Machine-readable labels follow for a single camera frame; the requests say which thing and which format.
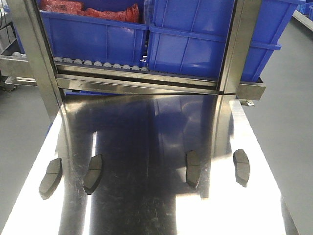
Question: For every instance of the grey brake pad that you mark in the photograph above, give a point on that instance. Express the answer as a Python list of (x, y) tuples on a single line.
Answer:
[(51, 179), (242, 167), (193, 169), (94, 174)]

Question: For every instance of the right blue plastic bin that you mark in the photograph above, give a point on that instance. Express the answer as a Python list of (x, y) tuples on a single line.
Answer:
[(189, 36)]

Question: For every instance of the blue plastic bin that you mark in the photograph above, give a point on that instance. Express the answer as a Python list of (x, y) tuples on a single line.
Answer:
[(95, 39), (189, 36)]

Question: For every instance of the left blue plastic bin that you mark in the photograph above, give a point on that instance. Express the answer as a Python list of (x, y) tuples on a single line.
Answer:
[(95, 39)]

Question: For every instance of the red plastic bag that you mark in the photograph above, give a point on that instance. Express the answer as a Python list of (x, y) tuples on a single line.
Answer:
[(131, 14)]

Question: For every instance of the stainless steel roller rack frame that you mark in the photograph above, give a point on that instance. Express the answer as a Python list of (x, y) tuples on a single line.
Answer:
[(38, 67)]

